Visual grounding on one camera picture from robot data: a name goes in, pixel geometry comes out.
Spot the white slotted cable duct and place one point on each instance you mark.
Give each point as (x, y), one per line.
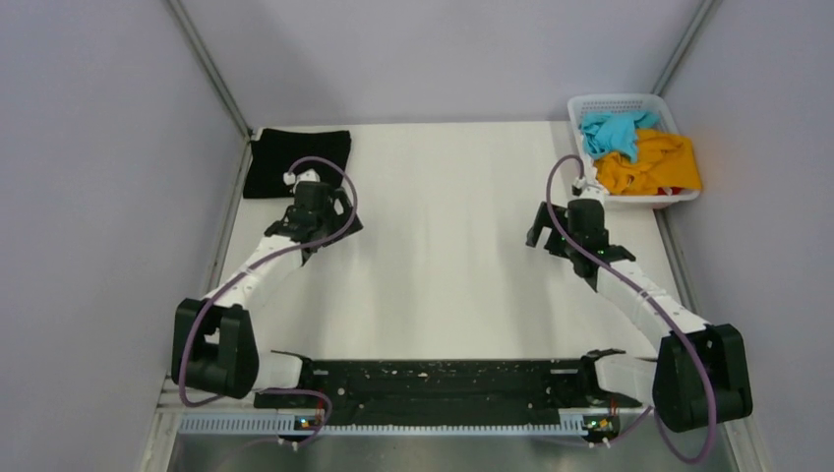
(300, 426)

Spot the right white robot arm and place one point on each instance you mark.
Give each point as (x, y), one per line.
(700, 372)

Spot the orange t-shirt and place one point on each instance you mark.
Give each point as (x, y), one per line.
(663, 161)

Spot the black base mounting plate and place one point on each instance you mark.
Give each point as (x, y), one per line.
(430, 393)

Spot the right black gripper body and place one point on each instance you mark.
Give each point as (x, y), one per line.
(562, 217)

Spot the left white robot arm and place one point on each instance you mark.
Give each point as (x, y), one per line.
(220, 344)

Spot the light blue t-shirt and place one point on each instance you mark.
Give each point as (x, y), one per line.
(605, 132)

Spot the black t-shirt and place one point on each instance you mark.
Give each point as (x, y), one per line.
(275, 151)

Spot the aluminium frame rail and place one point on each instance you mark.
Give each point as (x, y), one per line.
(161, 447)

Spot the white plastic basket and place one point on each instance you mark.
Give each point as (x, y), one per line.
(621, 102)

